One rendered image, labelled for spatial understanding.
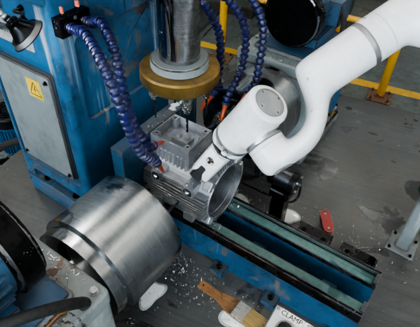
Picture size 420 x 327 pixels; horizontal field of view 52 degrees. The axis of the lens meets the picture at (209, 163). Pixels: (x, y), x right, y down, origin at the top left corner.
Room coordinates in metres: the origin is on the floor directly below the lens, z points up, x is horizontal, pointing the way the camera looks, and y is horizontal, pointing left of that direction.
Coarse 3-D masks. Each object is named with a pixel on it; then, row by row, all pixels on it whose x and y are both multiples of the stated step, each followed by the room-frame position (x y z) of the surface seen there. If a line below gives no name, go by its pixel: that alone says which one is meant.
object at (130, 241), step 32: (96, 192) 0.62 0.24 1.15; (128, 192) 0.62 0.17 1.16; (64, 224) 0.53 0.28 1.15; (96, 224) 0.53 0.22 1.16; (128, 224) 0.54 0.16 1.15; (160, 224) 0.57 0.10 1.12; (64, 256) 0.50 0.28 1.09; (96, 256) 0.47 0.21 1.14; (128, 256) 0.49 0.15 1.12; (160, 256) 0.53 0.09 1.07; (128, 288) 0.45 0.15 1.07
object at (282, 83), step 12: (252, 72) 1.12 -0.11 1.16; (264, 72) 1.12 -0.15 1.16; (276, 72) 1.13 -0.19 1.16; (228, 84) 1.07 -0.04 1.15; (240, 84) 1.05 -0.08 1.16; (264, 84) 1.06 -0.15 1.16; (276, 84) 1.07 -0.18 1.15; (288, 84) 1.10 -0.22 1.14; (216, 96) 1.05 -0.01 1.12; (240, 96) 1.00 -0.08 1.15; (288, 96) 1.06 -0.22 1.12; (204, 108) 1.07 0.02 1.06; (216, 108) 1.04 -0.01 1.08; (228, 108) 1.02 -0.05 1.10; (288, 108) 1.03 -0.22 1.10; (300, 108) 1.10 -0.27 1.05; (204, 120) 1.07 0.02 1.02; (216, 120) 1.00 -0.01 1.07; (288, 120) 1.01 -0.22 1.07; (288, 132) 1.03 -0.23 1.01
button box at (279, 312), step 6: (276, 306) 0.42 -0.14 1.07; (276, 312) 0.41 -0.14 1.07; (282, 312) 0.41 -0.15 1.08; (288, 312) 0.41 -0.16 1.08; (270, 318) 0.40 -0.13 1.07; (276, 318) 0.40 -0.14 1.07; (282, 318) 0.40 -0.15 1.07; (288, 318) 0.40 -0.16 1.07; (294, 318) 0.40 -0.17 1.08; (300, 318) 0.40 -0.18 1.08; (270, 324) 0.39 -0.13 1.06; (276, 324) 0.39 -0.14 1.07; (294, 324) 0.39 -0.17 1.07; (300, 324) 0.39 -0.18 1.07; (306, 324) 0.39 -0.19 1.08
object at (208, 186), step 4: (236, 160) 0.82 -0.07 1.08; (240, 160) 0.83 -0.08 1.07; (208, 180) 0.74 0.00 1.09; (204, 184) 0.73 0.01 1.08; (208, 184) 0.72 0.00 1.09; (212, 184) 0.72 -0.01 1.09; (204, 188) 0.72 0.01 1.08; (208, 188) 0.72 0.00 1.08; (212, 188) 0.72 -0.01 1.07; (152, 192) 0.81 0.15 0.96; (208, 192) 0.71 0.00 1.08; (236, 192) 0.83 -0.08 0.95; (208, 220) 0.72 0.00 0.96; (212, 220) 0.73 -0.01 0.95
